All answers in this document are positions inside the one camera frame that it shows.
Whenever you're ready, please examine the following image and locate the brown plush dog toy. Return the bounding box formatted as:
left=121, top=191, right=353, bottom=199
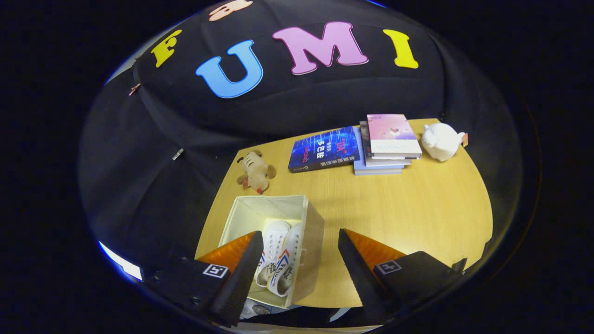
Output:
left=236, top=149, right=277, bottom=194

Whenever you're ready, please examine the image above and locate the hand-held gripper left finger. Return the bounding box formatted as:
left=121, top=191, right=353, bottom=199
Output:
left=141, top=230, right=265, bottom=328

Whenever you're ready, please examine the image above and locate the dark blue book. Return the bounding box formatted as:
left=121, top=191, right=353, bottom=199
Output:
left=288, top=126, right=361, bottom=173

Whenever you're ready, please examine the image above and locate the white plush toy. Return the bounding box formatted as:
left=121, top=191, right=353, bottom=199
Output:
left=421, top=122, right=469, bottom=162

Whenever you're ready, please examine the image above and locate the pink cover book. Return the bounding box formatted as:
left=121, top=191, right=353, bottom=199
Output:
left=367, top=114, right=423, bottom=160

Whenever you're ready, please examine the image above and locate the white striped canvas shoe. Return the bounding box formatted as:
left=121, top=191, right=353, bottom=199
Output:
left=254, top=220, right=291, bottom=288
left=268, top=223, right=304, bottom=297

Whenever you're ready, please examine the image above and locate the light blue book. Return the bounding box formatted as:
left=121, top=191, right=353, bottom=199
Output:
left=353, top=126, right=404, bottom=176

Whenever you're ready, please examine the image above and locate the beige fabric storage box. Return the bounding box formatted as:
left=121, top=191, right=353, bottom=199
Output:
left=218, top=194, right=325, bottom=309

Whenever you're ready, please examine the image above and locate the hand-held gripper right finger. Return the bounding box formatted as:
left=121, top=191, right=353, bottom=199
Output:
left=337, top=228, right=465, bottom=325

